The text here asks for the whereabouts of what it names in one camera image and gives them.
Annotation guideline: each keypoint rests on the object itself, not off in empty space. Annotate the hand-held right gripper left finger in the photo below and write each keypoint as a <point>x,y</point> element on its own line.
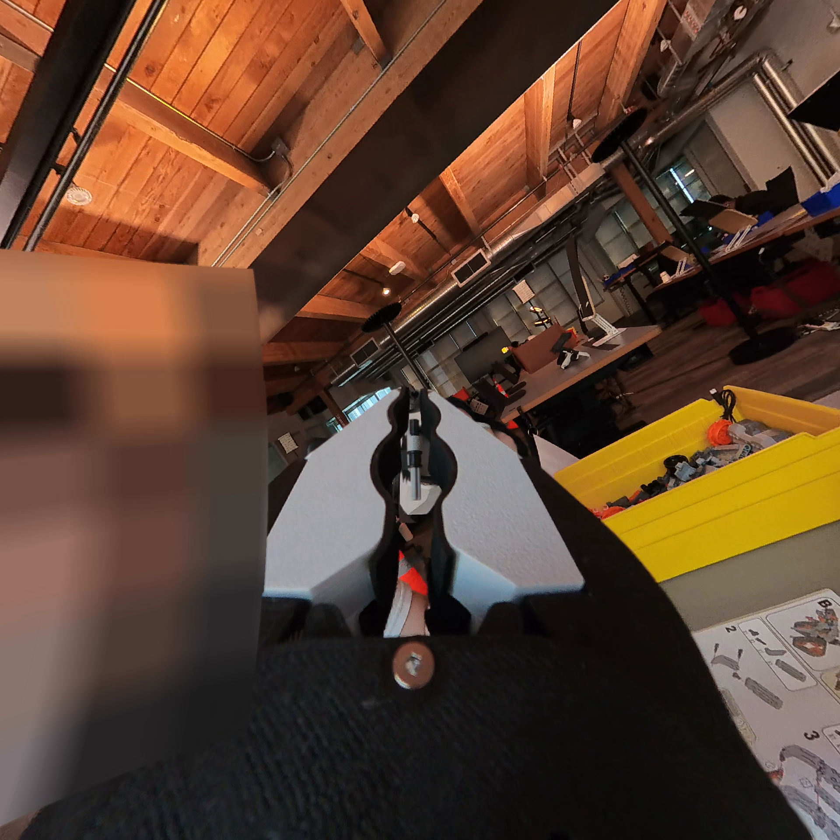
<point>315,525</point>

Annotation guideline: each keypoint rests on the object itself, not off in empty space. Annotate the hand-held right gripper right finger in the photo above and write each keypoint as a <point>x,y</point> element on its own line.
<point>512,525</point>

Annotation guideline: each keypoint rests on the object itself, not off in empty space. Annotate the light grey bent beam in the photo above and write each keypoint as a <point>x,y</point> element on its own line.
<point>417,499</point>

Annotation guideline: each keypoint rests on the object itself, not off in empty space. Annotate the yellow plastic bin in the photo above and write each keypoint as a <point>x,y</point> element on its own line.
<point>722,512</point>

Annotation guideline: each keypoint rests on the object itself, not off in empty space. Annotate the grey desk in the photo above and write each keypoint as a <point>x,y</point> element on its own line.
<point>709,590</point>

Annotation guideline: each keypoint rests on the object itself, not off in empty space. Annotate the black pole stand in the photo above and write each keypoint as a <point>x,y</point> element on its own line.
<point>400,348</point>
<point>682,236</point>

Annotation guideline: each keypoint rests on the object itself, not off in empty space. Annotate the open instruction booklet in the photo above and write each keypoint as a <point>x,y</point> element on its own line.
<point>787,689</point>

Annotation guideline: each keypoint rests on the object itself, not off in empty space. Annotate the blue storage bin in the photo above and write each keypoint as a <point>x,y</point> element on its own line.
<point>823,200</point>

